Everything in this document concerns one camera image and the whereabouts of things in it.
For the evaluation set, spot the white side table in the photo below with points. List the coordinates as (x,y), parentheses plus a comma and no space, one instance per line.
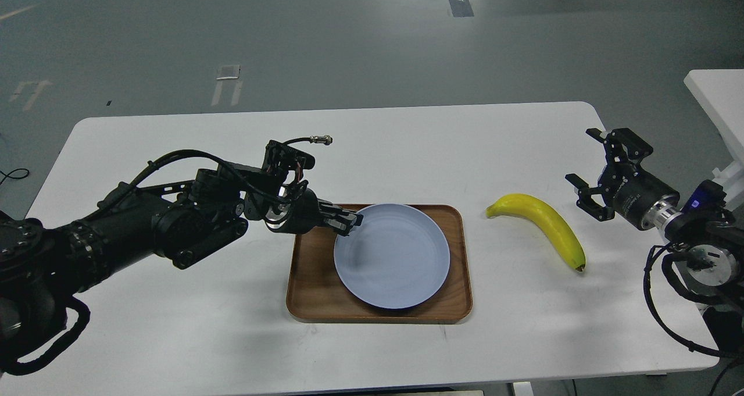
(720,94)

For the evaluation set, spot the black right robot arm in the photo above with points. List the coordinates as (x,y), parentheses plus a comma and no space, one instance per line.
(702,257)

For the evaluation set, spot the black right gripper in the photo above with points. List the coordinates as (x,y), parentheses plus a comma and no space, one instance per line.
(629,192)

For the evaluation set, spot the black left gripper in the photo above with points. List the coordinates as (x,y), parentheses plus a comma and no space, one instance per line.
(310,211)

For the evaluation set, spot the brown wooden tray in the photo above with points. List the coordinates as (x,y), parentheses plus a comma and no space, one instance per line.
(315,293)

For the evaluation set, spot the light blue plate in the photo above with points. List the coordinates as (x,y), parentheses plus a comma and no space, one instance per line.
(396,259)

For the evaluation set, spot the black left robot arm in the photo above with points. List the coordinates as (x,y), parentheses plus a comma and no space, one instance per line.
(184,206)

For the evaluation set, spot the yellow banana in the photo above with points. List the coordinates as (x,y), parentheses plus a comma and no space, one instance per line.
(549,221)

